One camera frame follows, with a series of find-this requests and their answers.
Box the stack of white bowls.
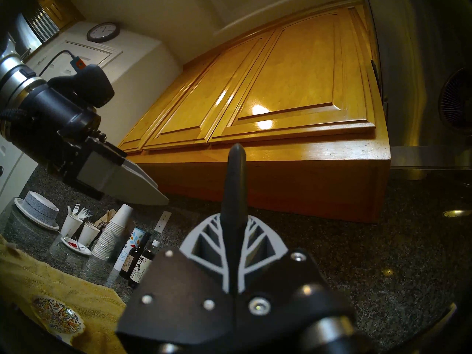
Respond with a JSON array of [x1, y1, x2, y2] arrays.
[[15, 190, 60, 231]]

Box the small white plate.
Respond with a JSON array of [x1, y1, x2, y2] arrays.
[[61, 236, 93, 256]]

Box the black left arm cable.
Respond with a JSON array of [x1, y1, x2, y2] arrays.
[[0, 108, 35, 123]]

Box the white patterned canister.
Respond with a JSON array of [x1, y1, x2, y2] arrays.
[[112, 227, 146, 273]]

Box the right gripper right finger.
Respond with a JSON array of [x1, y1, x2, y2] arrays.
[[238, 215, 289, 294]]

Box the metal spoon black handle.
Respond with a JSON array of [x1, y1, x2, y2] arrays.
[[220, 143, 248, 295]]

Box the yellow towel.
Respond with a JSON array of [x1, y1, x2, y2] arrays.
[[0, 233, 128, 354]]

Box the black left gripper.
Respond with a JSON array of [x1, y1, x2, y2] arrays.
[[6, 85, 170, 207]]

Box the wooden chopsticks bundle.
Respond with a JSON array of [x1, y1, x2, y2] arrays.
[[94, 209, 117, 228]]

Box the dark glass bottle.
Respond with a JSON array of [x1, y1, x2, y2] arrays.
[[120, 232, 152, 280]]

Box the yellow ceramic spoon rest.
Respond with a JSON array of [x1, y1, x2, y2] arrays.
[[31, 296, 86, 347]]

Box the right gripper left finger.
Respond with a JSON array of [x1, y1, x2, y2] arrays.
[[180, 213, 230, 294]]

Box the paper cup with plastic forks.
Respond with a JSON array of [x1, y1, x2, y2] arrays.
[[60, 203, 91, 239]]

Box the white paper cup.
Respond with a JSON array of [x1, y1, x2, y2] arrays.
[[77, 221, 101, 247]]

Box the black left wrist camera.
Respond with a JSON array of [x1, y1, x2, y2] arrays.
[[48, 64, 115, 109]]

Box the round wall clock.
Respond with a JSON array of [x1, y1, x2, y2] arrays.
[[87, 22, 121, 43]]

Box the stack of white paper cups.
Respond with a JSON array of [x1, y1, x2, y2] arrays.
[[91, 204, 134, 261]]

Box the steel range hood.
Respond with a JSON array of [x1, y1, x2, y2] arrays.
[[361, 0, 472, 180]]

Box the wooden wall cabinets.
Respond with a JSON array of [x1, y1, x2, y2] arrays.
[[118, 0, 392, 225]]

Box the white window blinds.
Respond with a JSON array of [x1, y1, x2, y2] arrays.
[[23, 4, 60, 44]]

